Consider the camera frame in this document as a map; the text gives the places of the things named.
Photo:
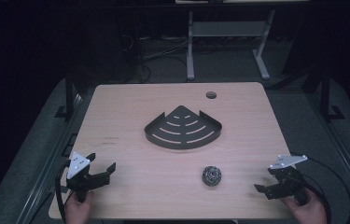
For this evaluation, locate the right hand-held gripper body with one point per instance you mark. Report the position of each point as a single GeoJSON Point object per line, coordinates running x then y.
{"type": "Point", "coordinates": [289, 179]}

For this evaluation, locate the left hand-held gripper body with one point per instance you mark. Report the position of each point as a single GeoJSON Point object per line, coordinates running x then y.
{"type": "Point", "coordinates": [76, 174]}

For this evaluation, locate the steel wool scrubber ball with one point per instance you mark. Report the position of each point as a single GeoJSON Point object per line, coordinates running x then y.
{"type": "Point", "coordinates": [212, 175]}

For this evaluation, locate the black metal corner shelf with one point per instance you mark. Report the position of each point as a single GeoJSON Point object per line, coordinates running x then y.
{"type": "Point", "coordinates": [183, 132]}

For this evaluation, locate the person's left hand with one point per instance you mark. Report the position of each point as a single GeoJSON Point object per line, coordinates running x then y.
{"type": "Point", "coordinates": [76, 211]}

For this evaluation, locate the person's right hand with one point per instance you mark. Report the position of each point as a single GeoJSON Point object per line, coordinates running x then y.
{"type": "Point", "coordinates": [308, 213]}

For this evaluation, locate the grey metal stand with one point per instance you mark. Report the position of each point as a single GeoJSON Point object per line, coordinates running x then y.
{"type": "Point", "coordinates": [225, 29]}

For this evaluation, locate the aluminium frame rail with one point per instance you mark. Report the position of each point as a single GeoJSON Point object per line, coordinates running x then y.
{"type": "Point", "coordinates": [347, 161]}
{"type": "Point", "coordinates": [49, 158]}

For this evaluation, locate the black metal post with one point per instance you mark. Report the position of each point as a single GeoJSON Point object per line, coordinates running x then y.
{"type": "Point", "coordinates": [325, 93]}
{"type": "Point", "coordinates": [69, 93]}

